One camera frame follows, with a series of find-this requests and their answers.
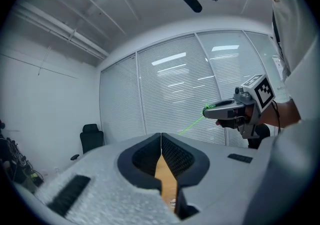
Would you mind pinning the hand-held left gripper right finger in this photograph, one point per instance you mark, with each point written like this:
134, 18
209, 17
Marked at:
220, 181

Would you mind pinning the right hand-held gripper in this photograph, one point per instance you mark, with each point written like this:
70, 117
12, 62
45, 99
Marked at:
260, 91

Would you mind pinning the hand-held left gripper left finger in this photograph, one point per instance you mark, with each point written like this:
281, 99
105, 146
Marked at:
105, 189

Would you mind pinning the green star stick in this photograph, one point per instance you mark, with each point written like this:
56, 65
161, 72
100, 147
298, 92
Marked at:
191, 126

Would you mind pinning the person's right forearm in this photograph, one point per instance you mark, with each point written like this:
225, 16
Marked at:
282, 114

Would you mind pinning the black office chair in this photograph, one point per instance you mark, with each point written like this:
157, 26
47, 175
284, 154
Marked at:
261, 136
91, 139

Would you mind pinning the pile of black equipment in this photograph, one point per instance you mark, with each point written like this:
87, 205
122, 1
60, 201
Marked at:
15, 159

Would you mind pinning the person's white shirt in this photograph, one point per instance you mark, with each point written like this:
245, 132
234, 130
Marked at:
297, 44

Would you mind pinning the white ceiling pipes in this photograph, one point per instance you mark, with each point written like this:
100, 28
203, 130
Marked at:
65, 31

